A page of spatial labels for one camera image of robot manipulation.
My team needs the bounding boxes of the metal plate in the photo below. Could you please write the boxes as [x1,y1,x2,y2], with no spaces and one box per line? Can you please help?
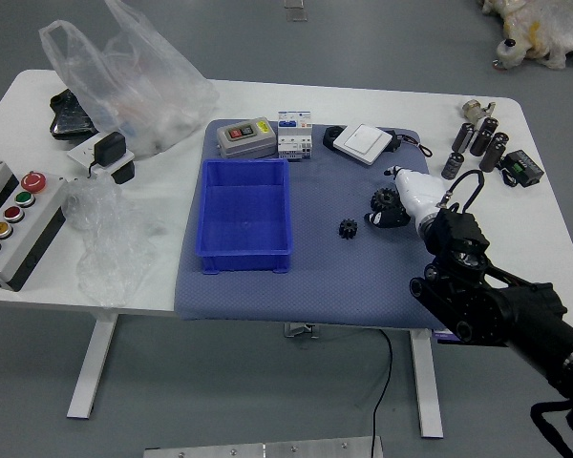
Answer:
[142,435,384,458]

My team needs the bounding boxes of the black ring part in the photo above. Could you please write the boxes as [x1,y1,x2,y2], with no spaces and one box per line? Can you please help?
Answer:
[322,124,348,154]

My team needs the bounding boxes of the big black gear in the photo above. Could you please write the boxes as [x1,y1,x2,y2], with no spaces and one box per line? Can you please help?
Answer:
[370,187,403,214]

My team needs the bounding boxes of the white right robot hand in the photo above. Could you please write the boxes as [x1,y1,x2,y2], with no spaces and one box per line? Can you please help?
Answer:
[366,164,453,230]

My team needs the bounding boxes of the large clear plastic bag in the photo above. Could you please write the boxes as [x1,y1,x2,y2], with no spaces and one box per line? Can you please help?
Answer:
[38,0,220,159]

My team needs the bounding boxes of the metal fitting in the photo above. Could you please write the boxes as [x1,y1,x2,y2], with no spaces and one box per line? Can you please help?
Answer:
[460,99,498,123]

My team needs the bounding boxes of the black block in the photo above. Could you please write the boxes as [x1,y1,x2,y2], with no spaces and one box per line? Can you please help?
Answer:
[110,160,137,185]

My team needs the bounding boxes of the white plate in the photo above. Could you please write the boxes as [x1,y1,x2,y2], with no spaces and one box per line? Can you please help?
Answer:
[66,135,136,173]

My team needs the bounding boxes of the small black gear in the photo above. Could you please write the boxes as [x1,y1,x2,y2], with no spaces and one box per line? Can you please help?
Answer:
[337,218,361,242]

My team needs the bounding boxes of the white circuit breaker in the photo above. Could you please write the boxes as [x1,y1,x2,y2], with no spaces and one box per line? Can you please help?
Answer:
[276,110,314,162]

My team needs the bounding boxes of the floor outlet cover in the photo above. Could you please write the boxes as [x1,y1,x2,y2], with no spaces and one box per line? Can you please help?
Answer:
[284,0,309,23]

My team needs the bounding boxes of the black power adapter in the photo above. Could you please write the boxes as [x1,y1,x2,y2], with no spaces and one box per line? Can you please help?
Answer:
[86,132,128,178]

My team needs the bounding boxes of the black module green terminal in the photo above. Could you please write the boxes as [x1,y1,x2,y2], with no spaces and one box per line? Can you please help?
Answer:
[499,149,545,188]

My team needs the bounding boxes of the black floor cable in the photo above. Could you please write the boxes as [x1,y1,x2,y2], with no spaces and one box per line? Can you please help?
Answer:
[371,328,395,458]

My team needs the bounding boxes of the metal table bracket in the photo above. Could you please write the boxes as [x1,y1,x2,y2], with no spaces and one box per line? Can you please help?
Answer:
[283,323,322,340]

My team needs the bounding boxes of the crumpled clear plastic wrap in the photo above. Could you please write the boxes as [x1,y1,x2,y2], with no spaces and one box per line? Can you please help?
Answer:
[60,177,168,309]

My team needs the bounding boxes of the white wall switch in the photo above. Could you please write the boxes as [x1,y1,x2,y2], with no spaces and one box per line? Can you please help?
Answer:
[332,122,393,167]

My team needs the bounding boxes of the grey push-button switch box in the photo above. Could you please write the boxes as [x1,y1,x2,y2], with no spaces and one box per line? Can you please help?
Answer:
[215,117,278,159]

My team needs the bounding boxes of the white table leg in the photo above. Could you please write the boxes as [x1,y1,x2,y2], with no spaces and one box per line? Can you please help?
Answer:
[66,307,120,420]
[409,328,444,439]

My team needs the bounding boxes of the grey control box coloured buttons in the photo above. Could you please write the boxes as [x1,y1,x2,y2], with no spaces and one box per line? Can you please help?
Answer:
[0,170,71,292]

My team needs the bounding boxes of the blue-grey mat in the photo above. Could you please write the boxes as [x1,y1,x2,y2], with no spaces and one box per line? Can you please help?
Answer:
[173,117,450,331]

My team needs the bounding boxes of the plastic-wrapped bundle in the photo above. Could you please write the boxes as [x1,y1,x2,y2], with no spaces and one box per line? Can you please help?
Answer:
[479,0,573,73]

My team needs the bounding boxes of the blue plastic box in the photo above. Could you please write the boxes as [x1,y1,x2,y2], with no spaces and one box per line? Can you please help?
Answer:
[193,158,296,277]

